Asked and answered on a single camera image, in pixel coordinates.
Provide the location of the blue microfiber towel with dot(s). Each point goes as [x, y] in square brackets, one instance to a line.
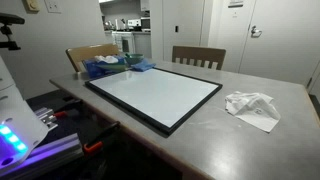
[142, 66]

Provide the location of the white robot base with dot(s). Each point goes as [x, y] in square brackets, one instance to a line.
[20, 129]

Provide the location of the black framed whiteboard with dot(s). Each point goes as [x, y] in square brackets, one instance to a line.
[160, 98]

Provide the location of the green bowl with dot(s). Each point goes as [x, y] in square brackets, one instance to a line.
[132, 59]

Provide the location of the brown wooden chair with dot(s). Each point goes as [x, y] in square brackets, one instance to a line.
[199, 54]

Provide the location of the white stove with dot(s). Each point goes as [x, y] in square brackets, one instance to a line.
[123, 35]

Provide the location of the blue tissue box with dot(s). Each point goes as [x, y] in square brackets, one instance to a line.
[102, 65]

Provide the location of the light wooden chair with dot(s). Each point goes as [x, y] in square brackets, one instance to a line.
[77, 55]

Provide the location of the white crumpled cloth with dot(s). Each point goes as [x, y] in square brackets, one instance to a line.
[253, 108]

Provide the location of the orange handled clamp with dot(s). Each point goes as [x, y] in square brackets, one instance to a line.
[96, 144]

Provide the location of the red handled clamp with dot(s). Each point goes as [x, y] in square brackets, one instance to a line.
[71, 107]

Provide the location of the silver door handle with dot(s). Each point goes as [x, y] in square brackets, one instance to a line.
[255, 32]

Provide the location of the white wall switch plate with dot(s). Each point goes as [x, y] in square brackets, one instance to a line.
[53, 6]

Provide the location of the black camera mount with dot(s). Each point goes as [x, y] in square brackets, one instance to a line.
[7, 20]

